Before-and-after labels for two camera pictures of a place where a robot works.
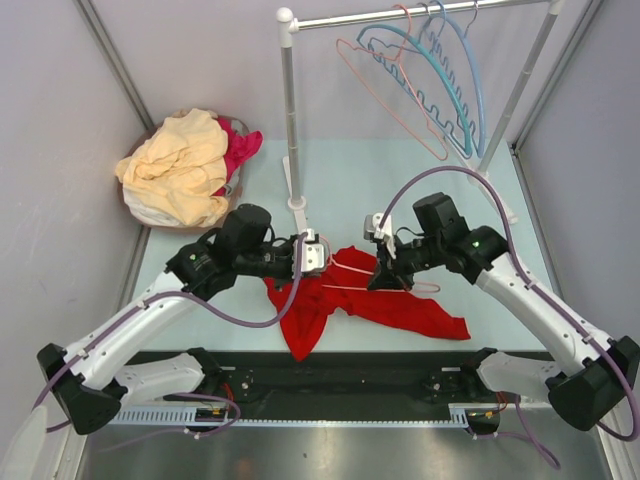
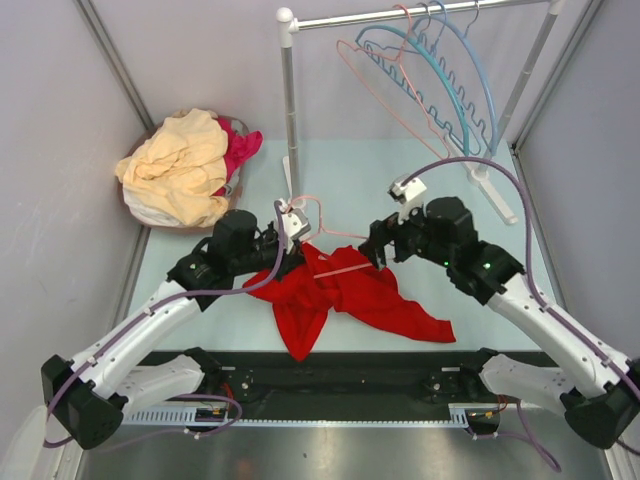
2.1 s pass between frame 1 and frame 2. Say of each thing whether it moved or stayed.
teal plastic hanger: stayed
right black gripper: moved
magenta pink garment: stayed
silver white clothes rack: stayed
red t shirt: moved
